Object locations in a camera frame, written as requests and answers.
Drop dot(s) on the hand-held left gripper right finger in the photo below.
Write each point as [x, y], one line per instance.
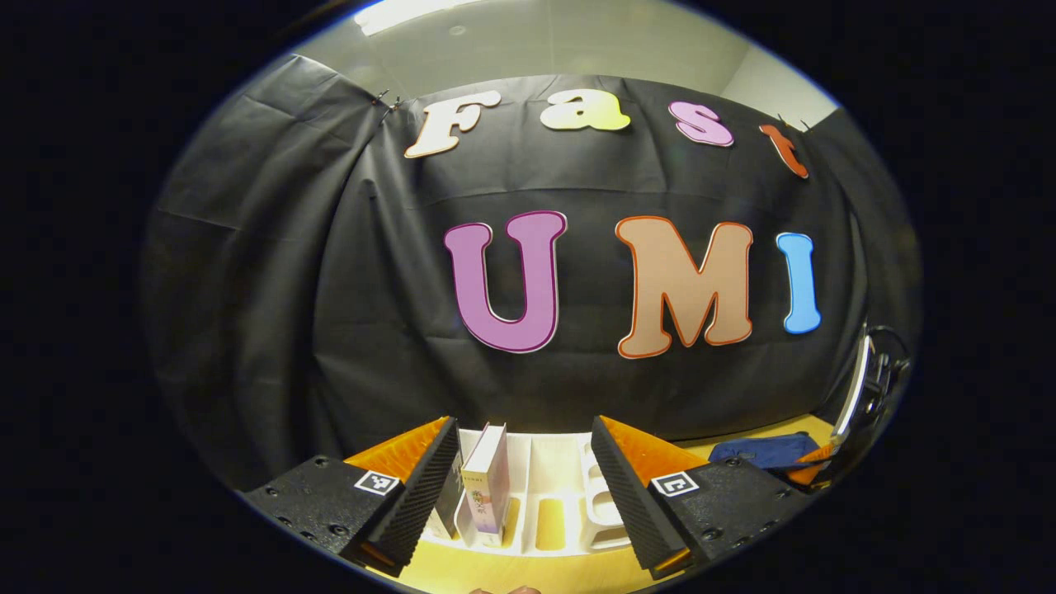
[635, 503]

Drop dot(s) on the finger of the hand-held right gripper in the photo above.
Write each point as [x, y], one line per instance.
[813, 466]

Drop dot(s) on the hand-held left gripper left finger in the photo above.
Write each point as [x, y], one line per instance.
[417, 503]

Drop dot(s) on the black book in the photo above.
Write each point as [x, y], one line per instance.
[451, 499]

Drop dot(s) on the blue schoolbag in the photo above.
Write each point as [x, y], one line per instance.
[763, 452]

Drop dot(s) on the purple book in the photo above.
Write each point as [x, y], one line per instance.
[487, 487]

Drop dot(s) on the white bookshelf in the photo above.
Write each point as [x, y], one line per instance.
[553, 470]

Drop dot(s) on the black backdrop cloth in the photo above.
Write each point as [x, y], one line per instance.
[330, 289]

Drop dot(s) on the ceiling light panel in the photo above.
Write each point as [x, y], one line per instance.
[412, 12]

